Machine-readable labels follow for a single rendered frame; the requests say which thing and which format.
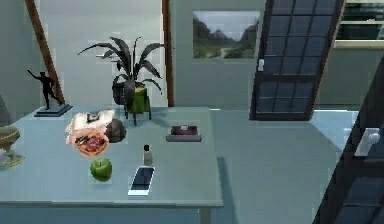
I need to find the dark red box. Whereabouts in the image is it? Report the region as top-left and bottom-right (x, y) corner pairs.
(165, 124), (203, 143)

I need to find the pale blue table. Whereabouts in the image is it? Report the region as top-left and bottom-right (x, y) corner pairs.
(0, 105), (224, 224)

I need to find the small grey bottle black cap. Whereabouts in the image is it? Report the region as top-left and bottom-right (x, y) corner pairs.
(143, 144), (154, 167)

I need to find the dark house plant green pot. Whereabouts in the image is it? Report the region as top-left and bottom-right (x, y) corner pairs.
(78, 36), (166, 127)

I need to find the dark round lump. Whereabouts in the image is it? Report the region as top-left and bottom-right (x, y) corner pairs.
(104, 118), (128, 144)

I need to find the white framed phone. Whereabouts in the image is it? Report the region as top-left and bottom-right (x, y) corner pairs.
(127, 165), (156, 197)

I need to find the framed mountain landscape picture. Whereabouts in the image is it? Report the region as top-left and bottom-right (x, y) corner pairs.
(192, 10), (261, 60)

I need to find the orange plate with food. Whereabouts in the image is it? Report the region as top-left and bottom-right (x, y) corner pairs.
(75, 130), (111, 158)

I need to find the green apple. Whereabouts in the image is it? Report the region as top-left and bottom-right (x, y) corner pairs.
(89, 157), (113, 183)

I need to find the dark glass panel door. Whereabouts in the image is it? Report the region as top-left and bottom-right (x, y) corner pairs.
(249, 0), (347, 122)
(312, 54), (384, 224)

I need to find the black figure statue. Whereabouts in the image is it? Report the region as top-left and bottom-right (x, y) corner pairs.
(26, 69), (74, 118)

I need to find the green footed bowl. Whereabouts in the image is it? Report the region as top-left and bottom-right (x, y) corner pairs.
(0, 125), (25, 168)

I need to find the window with pale frame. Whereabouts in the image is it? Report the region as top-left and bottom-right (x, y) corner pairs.
(333, 0), (384, 50)

